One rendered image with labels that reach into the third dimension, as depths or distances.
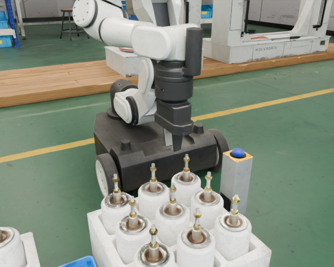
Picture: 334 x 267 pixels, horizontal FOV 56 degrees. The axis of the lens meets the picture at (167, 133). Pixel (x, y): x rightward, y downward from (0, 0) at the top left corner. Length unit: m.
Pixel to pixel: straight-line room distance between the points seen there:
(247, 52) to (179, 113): 2.84
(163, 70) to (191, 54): 0.07
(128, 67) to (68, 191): 1.60
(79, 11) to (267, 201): 1.02
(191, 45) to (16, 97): 2.07
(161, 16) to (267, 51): 2.55
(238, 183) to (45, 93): 1.89
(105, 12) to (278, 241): 0.93
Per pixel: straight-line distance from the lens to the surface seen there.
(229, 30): 3.39
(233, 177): 1.06
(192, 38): 0.66
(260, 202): 1.39
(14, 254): 0.91
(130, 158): 1.26
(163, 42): 0.65
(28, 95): 2.62
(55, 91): 2.63
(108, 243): 0.92
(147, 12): 1.19
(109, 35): 0.80
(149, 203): 0.96
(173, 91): 0.69
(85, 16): 0.84
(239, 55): 3.45
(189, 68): 0.67
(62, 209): 1.37
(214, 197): 0.96
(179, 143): 0.77
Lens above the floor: 0.82
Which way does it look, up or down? 25 degrees down
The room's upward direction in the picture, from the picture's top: straight up
